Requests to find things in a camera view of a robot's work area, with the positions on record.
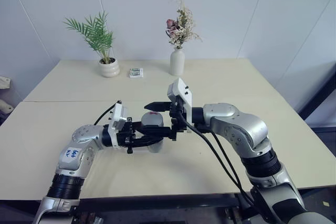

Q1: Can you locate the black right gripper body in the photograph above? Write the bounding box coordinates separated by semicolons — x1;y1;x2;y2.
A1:
169;97;190;142

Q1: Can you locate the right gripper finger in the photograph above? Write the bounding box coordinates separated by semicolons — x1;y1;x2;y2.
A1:
138;127;172;136
144;101;172;112

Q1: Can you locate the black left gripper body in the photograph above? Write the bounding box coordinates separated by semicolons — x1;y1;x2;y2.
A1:
117;115;138;154

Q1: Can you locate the grey jar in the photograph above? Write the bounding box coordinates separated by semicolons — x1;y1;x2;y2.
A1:
143;124;165;154

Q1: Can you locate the grey jar lid red mark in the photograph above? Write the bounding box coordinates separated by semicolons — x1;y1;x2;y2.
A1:
141;111;164;129

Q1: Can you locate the small white printed box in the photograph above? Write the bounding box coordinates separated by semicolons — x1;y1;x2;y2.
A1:
128;68;145;79

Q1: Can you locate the white ceramic vase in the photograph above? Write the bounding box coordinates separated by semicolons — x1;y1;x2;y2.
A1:
169;47;186;76

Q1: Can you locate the white handwritten sticker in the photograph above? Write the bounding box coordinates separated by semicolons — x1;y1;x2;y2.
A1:
62;146;85;165

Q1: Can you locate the white ribbed plant pot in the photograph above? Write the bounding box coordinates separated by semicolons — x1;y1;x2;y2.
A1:
98;57;121;78

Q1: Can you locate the dried flower bouquet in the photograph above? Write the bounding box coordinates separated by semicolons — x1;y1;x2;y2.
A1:
164;0;203;50

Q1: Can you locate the green palm plant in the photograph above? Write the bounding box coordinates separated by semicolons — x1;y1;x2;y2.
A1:
62;10;115;65

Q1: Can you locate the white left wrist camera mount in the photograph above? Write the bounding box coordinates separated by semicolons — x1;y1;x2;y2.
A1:
108;103;130;147

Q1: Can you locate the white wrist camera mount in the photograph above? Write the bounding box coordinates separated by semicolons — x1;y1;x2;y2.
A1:
108;103;130;147
167;77;194;133

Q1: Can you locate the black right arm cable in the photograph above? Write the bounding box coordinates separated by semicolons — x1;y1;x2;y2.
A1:
177;113;267;224
211;130;260;224

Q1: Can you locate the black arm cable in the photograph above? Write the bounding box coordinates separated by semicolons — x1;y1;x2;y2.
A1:
177;113;267;224
211;130;260;224
93;100;123;125

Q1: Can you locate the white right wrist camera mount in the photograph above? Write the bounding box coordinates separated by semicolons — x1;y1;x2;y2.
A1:
167;77;194;133

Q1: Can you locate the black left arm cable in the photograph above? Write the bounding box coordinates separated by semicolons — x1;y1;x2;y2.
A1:
93;100;123;125

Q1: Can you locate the dark metal table frame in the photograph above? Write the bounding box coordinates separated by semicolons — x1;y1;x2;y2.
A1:
0;186;336;224

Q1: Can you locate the black furniture frame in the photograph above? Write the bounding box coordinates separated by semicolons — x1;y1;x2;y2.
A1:
298;62;336;131

